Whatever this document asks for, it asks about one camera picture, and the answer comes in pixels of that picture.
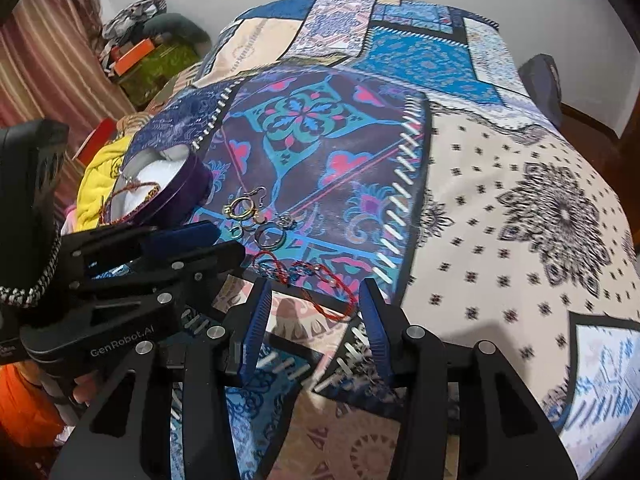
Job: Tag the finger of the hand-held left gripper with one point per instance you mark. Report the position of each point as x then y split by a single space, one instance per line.
200 262
185 236

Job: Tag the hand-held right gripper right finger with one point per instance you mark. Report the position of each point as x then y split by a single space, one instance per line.
376 332

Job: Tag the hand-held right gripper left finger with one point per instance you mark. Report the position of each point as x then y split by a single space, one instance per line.
254 332

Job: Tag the purple round tin box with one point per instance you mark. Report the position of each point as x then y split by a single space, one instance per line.
192 180

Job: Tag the gold hoop earring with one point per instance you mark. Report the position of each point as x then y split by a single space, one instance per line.
246 206

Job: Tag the silver flower earring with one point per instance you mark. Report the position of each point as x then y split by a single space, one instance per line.
285 221

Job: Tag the yellow cloth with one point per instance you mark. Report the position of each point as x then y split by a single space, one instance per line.
102 175

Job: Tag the red flat box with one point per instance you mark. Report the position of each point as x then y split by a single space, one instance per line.
92 137

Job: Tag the striped curtain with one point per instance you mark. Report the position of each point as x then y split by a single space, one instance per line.
45 60

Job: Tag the orange box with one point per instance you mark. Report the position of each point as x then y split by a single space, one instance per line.
132 55

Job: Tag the green box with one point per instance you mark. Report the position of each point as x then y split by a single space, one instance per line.
157 70

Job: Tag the patchwork patterned blanket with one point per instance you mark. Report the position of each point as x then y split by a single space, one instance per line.
475 170

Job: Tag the black white patterned bag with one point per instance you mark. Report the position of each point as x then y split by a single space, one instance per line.
132 15

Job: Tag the grey pillow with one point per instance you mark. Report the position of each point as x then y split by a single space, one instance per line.
180 27

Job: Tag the orange cloth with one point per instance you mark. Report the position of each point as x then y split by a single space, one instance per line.
27 410

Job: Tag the blue grey cushion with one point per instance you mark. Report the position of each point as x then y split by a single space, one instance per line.
542 85

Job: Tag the brown wooden furniture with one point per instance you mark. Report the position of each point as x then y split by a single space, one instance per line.
595 125

